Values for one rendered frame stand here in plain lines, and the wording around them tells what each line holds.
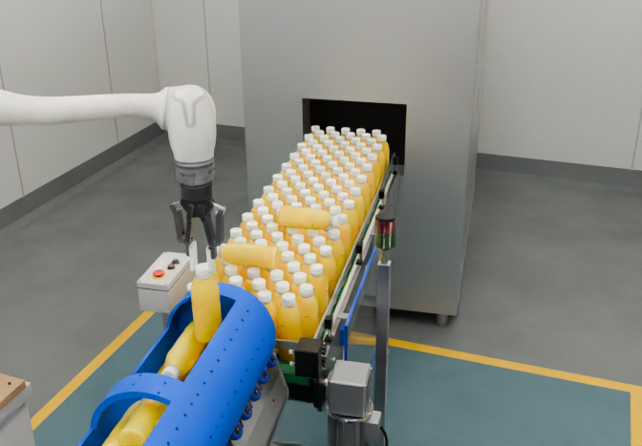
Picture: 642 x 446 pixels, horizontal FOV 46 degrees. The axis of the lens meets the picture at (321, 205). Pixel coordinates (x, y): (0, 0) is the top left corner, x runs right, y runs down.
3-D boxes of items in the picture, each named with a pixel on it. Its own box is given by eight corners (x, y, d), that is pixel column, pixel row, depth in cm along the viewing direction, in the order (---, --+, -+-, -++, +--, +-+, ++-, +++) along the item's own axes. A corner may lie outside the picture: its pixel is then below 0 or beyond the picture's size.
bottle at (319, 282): (302, 326, 240) (301, 274, 232) (310, 314, 246) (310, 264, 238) (323, 329, 237) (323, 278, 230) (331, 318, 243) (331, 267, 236)
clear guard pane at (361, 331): (345, 451, 251) (345, 327, 231) (382, 323, 321) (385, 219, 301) (346, 451, 251) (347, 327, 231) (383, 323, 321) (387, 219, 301)
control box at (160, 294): (139, 310, 230) (136, 281, 226) (166, 278, 248) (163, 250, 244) (170, 314, 228) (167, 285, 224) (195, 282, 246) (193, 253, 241)
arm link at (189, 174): (205, 165, 168) (207, 190, 171) (220, 151, 176) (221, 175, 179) (167, 161, 170) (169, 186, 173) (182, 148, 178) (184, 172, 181)
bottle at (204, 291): (203, 347, 189) (196, 283, 181) (190, 333, 194) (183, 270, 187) (227, 337, 193) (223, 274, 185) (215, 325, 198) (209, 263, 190)
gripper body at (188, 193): (172, 184, 173) (175, 221, 177) (206, 187, 171) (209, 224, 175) (184, 172, 180) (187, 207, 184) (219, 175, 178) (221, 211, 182)
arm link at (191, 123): (218, 162, 169) (217, 143, 181) (213, 95, 163) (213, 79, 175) (168, 165, 168) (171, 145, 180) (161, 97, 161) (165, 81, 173)
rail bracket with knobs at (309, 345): (288, 379, 215) (287, 349, 211) (294, 364, 221) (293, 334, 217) (322, 384, 213) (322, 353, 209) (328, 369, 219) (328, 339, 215)
